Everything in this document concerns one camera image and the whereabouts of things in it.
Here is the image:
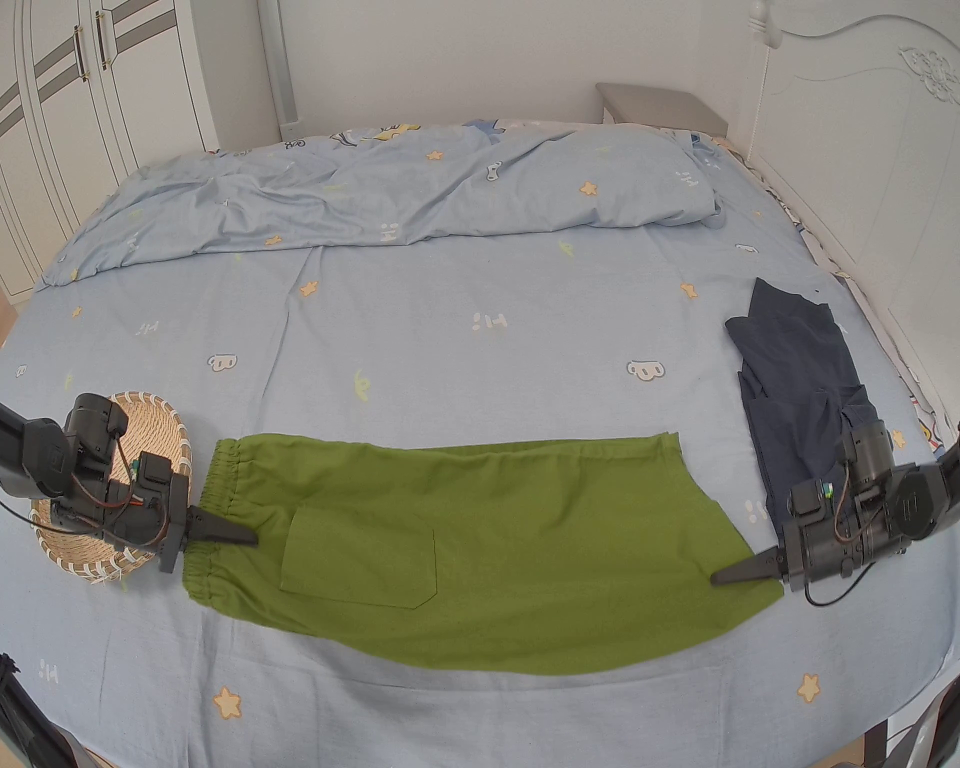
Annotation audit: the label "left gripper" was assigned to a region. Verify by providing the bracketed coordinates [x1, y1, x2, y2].
[97, 474, 190, 575]

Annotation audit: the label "black cable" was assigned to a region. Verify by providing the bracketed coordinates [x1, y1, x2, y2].
[804, 558, 879, 607]

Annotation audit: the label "dark blue T-shirt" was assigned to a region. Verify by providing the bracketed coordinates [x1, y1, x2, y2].
[723, 277, 894, 526]

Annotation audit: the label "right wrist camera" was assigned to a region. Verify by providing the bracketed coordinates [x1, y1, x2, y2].
[791, 480, 835, 526]

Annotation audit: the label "round woven basket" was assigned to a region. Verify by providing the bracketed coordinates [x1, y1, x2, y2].
[28, 390, 196, 586]

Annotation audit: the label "green shorts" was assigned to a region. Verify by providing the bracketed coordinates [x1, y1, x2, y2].
[182, 429, 785, 680]

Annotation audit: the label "white wardrobe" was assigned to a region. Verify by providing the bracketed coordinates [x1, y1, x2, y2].
[0, 0, 220, 297]

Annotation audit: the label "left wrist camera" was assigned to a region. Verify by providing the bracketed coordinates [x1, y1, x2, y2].
[138, 452, 175, 500]

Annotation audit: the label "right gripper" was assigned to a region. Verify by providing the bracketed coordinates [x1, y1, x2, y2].
[778, 519, 901, 591]

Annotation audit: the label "pale blue quilt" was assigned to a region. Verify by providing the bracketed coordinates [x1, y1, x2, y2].
[41, 116, 727, 288]

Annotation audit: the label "grey bedside table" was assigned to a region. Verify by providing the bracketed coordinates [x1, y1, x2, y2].
[596, 81, 730, 136]

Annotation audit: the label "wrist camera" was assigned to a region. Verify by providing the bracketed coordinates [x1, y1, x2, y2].
[138, 452, 175, 500]
[791, 480, 835, 526]

